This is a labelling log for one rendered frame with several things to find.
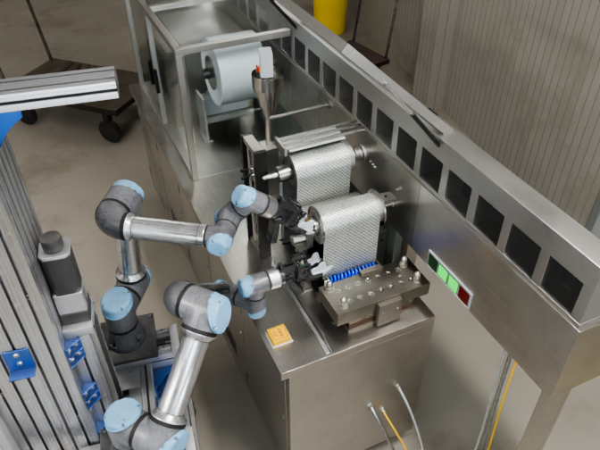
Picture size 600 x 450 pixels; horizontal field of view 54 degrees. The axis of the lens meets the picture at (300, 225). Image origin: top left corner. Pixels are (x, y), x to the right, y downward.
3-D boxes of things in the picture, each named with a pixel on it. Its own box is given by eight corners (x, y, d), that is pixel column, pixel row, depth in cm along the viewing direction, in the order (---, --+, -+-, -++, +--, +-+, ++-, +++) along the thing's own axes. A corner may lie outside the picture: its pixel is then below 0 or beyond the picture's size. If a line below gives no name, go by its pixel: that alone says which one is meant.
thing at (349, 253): (322, 279, 231) (323, 243, 220) (374, 262, 239) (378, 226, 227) (322, 279, 231) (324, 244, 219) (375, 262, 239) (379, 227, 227)
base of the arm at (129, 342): (107, 357, 228) (102, 340, 221) (106, 328, 239) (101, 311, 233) (147, 348, 231) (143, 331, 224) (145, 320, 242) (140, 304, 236)
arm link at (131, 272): (111, 306, 233) (94, 196, 198) (126, 279, 245) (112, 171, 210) (140, 312, 233) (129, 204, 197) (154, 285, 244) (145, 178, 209)
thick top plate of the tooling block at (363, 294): (318, 297, 230) (318, 287, 227) (405, 268, 243) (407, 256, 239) (337, 326, 219) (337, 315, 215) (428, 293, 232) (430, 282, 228)
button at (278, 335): (266, 333, 226) (266, 329, 224) (283, 328, 228) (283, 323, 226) (273, 346, 221) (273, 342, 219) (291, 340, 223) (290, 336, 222)
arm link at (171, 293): (142, 307, 187) (215, 301, 233) (170, 319, 183) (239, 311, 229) (153, 272, 187) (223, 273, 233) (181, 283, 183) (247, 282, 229)
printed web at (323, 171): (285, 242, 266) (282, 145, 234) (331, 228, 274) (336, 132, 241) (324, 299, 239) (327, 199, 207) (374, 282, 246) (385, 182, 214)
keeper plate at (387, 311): (375, 322, 228) (377, 303, 221) (396, 314, 232) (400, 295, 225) (378, 328, 227) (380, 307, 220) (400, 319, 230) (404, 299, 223)
